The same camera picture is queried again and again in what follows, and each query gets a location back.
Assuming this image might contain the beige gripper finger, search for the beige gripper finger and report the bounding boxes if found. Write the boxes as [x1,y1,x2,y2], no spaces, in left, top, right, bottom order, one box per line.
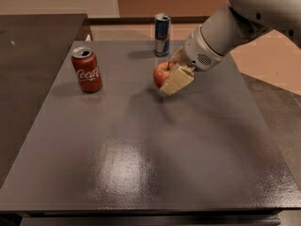
[169,47,182,64]
[159,63,195,95]

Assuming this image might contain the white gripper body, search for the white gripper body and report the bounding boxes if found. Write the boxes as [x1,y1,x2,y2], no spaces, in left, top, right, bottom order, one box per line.
[181,25,224,72]

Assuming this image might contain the red Coca-Cola can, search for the red Coca-Cola can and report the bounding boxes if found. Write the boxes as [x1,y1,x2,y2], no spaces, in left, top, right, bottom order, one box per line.
[71,46,103,93]

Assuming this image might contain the blue silver energy drink can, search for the blue silver energy drink can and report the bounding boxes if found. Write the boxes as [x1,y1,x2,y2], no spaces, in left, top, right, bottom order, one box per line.
[154,13,171,57]

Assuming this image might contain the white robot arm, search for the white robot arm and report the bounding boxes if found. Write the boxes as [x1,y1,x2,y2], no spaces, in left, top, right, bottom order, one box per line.
[153,0,301,95]

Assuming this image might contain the red apple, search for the red apple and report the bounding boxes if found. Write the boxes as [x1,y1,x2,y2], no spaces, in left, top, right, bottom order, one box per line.
[153,61,176,89]

